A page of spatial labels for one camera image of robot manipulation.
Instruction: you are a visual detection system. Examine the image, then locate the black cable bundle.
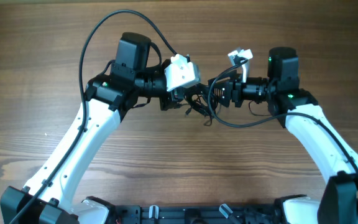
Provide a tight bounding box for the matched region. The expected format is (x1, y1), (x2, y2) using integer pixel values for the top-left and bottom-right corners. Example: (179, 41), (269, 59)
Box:
(183, 83), (222, 127)

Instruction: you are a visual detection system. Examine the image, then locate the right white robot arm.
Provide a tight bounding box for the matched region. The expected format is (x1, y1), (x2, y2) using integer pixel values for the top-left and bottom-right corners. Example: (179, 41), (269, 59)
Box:
(207, 47), (358, 223)

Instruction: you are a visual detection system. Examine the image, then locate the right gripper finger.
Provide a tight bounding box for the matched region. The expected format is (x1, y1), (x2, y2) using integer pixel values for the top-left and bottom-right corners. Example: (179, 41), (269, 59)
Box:
(211, 92), (226, 106)
(213, 73), (238, 90)

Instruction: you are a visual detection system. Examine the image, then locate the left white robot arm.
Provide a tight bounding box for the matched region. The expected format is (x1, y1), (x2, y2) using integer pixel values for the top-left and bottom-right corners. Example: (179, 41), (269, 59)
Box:
(0, 32), (199, 223)

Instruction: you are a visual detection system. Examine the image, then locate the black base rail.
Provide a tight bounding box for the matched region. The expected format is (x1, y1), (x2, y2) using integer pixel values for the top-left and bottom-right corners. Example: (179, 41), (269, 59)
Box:
(111, 204), (280, 224)

